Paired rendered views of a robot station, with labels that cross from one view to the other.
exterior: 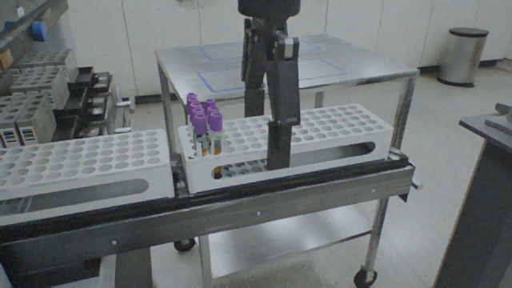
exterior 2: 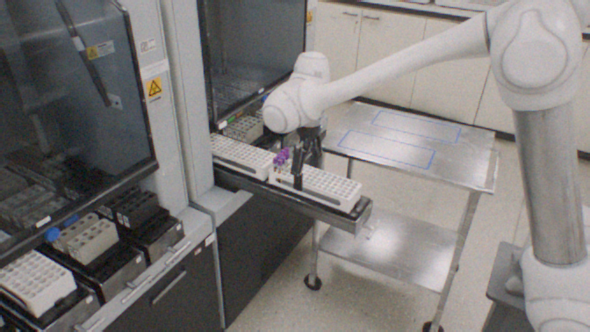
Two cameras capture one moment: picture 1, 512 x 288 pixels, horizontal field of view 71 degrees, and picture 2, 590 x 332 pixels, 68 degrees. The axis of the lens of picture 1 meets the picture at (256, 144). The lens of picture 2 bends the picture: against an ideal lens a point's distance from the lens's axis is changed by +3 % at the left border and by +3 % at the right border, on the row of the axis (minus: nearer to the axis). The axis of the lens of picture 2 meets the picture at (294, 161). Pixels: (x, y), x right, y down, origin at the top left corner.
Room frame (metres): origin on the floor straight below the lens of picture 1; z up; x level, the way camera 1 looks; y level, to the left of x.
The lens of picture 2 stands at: (-0.37, -0.83, 1.68)
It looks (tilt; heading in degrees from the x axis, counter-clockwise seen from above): 33 degrees down; 47
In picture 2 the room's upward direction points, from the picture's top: 2 degrees clockwise
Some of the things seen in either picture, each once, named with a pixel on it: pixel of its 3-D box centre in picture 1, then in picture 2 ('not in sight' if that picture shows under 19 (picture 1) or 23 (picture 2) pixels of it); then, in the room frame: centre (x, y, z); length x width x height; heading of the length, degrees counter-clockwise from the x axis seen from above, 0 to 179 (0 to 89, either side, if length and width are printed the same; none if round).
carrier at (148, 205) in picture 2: not in sight; (141, 211); (-0.03, 0.18, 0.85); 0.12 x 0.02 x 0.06; 17
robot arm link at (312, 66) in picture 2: not in sight; (309, 81); (0.44, -0.02, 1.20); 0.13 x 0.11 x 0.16; 22
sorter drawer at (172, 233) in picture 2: not in sight; (92, 203); (-0.10, 0.40, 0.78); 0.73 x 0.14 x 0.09; 107
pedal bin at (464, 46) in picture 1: (462, 56); not in sight; (3.14, -1.82, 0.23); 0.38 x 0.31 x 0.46; 17
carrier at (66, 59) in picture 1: (67, 67); not in sight; (0.79, 0.43, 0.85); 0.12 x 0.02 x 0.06; 16
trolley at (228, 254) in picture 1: (273, 179); (394, 217); (0.98, -0.06, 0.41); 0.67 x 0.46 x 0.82; 111
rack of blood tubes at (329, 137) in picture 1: (285, 146); (313, 184); (0.46, -0.04, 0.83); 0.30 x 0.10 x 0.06; 107
